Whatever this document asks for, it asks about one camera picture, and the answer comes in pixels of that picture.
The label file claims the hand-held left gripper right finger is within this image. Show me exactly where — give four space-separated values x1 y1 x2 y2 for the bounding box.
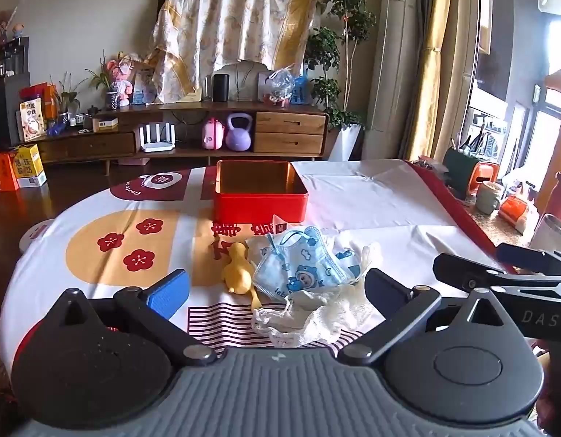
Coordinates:
339 268 529 367

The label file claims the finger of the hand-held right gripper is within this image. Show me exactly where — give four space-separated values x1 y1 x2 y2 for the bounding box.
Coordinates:
496 243 561 276
434 252 561 291

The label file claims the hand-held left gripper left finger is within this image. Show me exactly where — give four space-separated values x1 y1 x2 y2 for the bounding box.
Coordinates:
50 269 217 367

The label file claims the yellow rubber duck toy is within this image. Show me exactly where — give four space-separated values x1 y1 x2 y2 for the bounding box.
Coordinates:
222 241 263 312

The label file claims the blue cartoon face mask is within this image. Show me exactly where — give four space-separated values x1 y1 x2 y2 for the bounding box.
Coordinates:
252 226 363 302

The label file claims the red tin box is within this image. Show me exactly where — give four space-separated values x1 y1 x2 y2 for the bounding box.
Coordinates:
212 159 309 227

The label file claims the white tumbler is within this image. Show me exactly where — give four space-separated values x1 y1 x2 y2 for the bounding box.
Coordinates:
530 214 561 254

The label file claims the orange packet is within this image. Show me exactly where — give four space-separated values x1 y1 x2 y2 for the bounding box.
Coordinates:
499 193 537 234

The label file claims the white mug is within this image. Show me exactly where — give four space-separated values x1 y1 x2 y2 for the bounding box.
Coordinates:
476 181 505 215

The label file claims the green container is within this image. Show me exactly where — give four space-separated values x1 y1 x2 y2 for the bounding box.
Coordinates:
442 146 478 198

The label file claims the white router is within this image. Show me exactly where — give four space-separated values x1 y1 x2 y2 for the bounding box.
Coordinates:
135 123 176 153

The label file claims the tall plant in white pot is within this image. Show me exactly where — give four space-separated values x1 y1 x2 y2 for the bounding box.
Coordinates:
303 0 376 162

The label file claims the pink toy bag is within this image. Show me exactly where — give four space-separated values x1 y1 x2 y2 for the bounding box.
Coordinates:
202 117 225 150

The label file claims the purple kettlebell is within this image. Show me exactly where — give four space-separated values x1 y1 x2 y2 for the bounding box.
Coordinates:
226 114 254 152

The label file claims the wooden tv cabinet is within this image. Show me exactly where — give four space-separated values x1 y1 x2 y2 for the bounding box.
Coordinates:
35 101 331 176

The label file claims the yellow gift box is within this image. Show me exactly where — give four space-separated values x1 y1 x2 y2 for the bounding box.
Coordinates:
12 144 48 188

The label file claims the yellow curtain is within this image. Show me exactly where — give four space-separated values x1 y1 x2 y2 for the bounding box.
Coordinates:
399 0 454 162

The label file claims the small potted plant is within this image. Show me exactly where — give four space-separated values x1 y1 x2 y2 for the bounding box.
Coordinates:
86 55 123 110
50 73 81 123

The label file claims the orange gift box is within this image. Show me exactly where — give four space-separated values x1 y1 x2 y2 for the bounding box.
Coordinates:
0 149 20 192

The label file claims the black speaker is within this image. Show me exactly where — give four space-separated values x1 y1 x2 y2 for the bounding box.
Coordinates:
212 74 230 102

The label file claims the pink plush doll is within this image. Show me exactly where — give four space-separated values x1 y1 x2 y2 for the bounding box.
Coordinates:
105 57 134 107

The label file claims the white snack box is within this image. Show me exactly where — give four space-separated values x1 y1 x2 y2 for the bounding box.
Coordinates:
19 99 47 142

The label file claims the white standing air conditioner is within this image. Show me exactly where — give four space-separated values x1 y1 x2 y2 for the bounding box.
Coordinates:
362 0 420 162

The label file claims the grey fan-shaped ornament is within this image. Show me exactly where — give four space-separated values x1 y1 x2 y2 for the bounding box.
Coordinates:
212 60 272 101

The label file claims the clear plastic bag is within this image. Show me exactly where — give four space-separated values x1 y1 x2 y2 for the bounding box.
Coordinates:
264 68 295 105

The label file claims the black cabinet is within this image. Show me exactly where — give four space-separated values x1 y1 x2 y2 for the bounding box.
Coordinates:
0 36 32 151

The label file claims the floral cloth cover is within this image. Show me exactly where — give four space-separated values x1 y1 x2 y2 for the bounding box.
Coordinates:
146 0 327 105

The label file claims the dried flower vase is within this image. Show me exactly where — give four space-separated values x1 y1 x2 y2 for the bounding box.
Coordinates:
0 0 31 47

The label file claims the picture frame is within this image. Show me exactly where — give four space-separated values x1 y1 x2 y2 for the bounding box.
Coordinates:
132 67 156 105

